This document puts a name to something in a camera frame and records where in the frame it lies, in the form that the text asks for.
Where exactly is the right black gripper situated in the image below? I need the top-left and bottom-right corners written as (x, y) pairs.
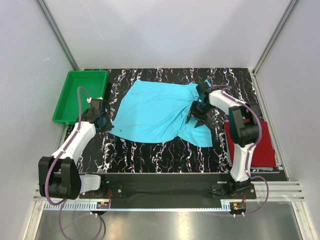
top-left (187, 101), bottom-right (213, 128)

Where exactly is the cyan polo shirt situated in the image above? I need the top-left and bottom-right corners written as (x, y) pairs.
top-left (110, 80), bottom-right (213, 148)

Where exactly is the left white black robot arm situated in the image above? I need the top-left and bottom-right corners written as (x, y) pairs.
top-left (38, 98), bottom-right (113, 206)

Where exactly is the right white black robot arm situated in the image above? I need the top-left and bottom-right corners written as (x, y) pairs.
top-left (186, 82), bottom-right (263, 199)

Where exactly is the green plastic bin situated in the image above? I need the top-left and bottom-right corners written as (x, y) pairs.
top-left (52, 70), bottom-right (108, 125)

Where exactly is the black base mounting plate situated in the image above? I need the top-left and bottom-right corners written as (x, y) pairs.
top-left (82, 181), bottom-right (257, 213)

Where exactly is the folded red shirt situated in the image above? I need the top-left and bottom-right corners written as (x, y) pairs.
top-left (224, 120), bottom-right (277, 168)

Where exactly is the white slotted cable duct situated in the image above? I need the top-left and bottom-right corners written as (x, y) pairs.
top-left (43, 201), bottom-right (233, 211)

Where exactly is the aluminium frame rail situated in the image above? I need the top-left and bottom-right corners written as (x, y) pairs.
top-left (32, 181), bottom-right (306, 202)

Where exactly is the left aluminium corner post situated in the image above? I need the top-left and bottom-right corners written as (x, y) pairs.
top-left (35, 0), bottom-right (80, 71)

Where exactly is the aluminium corner post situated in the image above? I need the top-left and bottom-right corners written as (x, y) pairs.
top-left (35, 0), bottom-right (80, 71)
top-left (252, 0), bottom-right (300, 75)

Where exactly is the right aluminium corner post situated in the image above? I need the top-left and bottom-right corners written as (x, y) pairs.
top-left (252, 0), bottom-right (300, 75)

